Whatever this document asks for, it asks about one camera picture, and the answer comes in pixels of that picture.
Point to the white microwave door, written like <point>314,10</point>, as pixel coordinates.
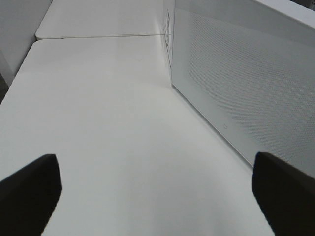
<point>248,66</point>

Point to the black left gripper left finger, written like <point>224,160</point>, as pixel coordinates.
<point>29,197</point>

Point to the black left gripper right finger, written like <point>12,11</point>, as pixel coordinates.
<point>285,195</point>

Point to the white microwave oven body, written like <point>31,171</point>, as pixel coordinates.
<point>271,13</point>

